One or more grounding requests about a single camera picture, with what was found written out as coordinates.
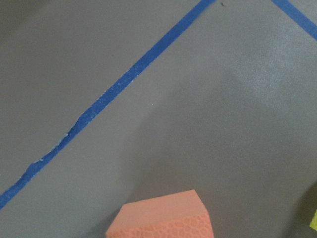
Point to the orange foam block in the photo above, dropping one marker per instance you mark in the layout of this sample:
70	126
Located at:
178	215

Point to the yellow foam block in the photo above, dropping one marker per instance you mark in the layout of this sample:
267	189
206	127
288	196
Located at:
313	223

